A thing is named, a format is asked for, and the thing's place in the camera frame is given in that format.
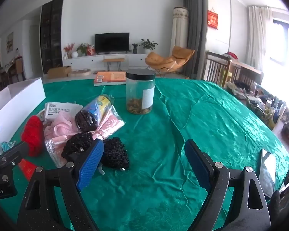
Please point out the grey curtain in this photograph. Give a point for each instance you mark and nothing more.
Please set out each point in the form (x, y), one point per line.
(195, 33)

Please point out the white sheer curtain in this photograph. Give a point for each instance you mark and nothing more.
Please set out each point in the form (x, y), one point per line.
(259, 36)

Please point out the red flower arrangement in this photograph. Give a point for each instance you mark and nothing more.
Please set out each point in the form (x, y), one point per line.
(68, 49)

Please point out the red yarn scrubber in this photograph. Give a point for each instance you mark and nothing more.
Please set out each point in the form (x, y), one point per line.
(33, 134)

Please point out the white wet wipes packet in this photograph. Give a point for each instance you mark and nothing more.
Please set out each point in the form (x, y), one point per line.
(60, 110)

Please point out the framed wall painting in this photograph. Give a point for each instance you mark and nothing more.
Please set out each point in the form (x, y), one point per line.
(9, 42)

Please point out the pile of assorted clutter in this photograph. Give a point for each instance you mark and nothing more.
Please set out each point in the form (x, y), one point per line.
(267, 105)

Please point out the covered standing air conditioner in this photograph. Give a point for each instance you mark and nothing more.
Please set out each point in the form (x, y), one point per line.
(179, 31)

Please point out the dark wooden chair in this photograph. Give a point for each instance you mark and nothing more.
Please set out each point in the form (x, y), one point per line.
(249, 75)
(216, 67)

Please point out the clear jar with black lid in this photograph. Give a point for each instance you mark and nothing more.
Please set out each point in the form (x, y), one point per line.
(137, 93)

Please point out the white round vase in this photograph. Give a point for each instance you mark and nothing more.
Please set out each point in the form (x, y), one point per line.
(74, 54)

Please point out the pink patterned packet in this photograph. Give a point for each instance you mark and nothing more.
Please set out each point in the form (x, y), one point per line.
(110, 124)

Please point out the black television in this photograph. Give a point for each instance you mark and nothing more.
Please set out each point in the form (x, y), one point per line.
(112, 42)

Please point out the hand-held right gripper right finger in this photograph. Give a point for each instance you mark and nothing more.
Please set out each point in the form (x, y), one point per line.
(197, 166)

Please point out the clear bubble plastic bag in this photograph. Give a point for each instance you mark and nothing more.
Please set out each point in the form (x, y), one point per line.
(53, 152)

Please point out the black mesh hair net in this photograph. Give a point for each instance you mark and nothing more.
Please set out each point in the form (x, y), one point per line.
(115, 154)
(74, 145)

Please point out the black smartphone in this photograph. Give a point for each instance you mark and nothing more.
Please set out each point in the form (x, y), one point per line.
(267, 173)

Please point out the brown cardboard box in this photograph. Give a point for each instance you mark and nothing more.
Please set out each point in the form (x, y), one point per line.
(59, 72)

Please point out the white television cabinet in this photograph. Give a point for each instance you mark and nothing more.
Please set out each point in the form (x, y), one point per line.
(91, 60)

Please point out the green plant with red decoration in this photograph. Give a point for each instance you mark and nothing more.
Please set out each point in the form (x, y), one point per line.
(84, 49)

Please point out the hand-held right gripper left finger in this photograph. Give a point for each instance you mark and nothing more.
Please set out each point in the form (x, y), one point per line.
(90, 166)

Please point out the flat beige pet bed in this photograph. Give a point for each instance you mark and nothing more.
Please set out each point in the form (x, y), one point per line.
(80, 73)

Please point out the dark glass display cabinet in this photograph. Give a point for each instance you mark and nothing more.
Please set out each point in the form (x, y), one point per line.
(51, 36)

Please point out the dark blue roll packet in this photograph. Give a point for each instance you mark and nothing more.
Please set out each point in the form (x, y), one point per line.
(94, 110)

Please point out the pink mesh bath loofah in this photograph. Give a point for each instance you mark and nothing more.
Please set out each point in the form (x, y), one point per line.
(60, 127)

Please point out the small potted plant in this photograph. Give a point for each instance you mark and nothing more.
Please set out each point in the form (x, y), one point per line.
(134, 48)

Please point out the green tablecloth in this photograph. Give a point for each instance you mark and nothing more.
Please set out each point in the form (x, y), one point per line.
(171, 125)

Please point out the red foil packet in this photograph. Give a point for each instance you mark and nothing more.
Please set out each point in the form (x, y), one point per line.
(26, 169)

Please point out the large green potted plant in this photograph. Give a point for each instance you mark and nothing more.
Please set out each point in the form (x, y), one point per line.
(148, 44)

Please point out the orange book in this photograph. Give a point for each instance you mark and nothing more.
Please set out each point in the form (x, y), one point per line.
(110, 77)

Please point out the red wall calendar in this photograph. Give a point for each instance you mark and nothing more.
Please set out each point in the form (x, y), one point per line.
(213, 19)

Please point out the orange lounge chair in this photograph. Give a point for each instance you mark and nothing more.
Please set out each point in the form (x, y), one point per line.
(173, 60)

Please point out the white foam board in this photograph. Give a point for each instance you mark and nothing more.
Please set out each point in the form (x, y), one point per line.
(14, 96)

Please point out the wooden stool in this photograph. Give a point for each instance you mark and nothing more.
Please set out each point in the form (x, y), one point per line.
(113, 59)

